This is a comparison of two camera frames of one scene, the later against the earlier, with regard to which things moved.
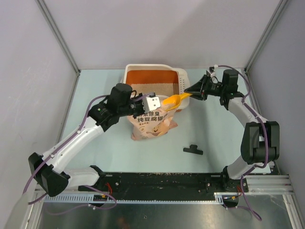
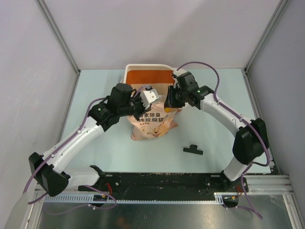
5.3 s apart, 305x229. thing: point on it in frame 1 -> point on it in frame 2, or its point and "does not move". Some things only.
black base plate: x=167 y=184 does not move
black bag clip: x=193 y=149 does not move
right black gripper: x=199 y=89 -> x=170 y=102
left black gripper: x=141 y=111 does not move
